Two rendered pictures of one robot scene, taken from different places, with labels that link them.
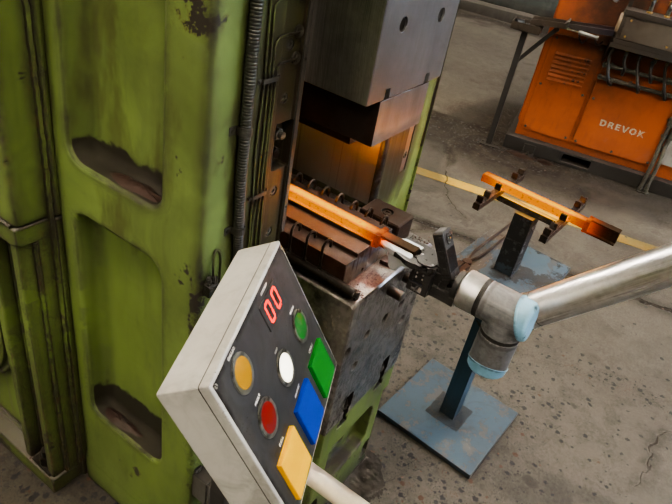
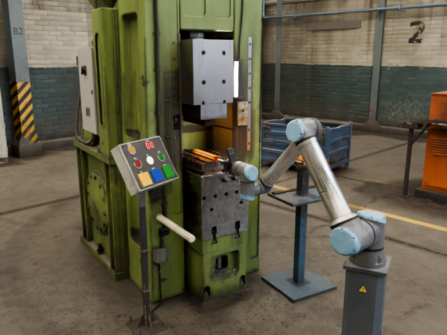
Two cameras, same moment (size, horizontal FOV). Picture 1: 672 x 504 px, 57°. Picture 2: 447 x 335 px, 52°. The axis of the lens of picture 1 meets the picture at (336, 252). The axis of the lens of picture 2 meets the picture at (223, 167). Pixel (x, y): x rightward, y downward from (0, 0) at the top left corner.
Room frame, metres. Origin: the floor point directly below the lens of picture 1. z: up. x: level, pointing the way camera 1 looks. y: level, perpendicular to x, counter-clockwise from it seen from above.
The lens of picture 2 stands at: (-1.35, -1.51, 1.66)
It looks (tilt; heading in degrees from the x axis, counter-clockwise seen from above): 14 degrees down; 28
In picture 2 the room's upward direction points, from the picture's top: straight up
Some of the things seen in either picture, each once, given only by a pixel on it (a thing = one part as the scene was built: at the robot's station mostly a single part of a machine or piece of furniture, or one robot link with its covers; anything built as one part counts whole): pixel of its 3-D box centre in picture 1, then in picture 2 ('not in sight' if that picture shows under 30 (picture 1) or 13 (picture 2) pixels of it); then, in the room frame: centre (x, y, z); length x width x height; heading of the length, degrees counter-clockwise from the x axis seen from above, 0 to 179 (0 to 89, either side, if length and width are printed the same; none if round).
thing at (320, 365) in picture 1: (319, 367); (167, 171); (0.77, -0.01, 1.01); 0.07 x 0.05 x 0.07; 176
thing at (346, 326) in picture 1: (296, 290); (205, 194); (1.37, 0.09, 0.69); 0.56 x 0.38 x 0.45; 61
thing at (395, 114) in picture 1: (319, 79); (197, 108); (1.31, 0.11, 1.32); 0.42 x 0.20 x 0.10; 61
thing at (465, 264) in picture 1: (495, 240); (306, 187); (1.82, -0.52, 0.71); 0.60 x 0.04 x 0.01; 147
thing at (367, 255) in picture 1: (298, 219); (198, 159); (1.31, 0.11, 0.96); 0.42 x 0.20 x 0.09; 61
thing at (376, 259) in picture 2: not in sight; (368, 252); (0.99, -1.14, 0.65); 0.19 x 0.19 x 0.10
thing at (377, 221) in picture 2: not in sight; (369, 228); (0.98, -1.13, 0.79); 0.17 x 0.15 x 0.18; 161
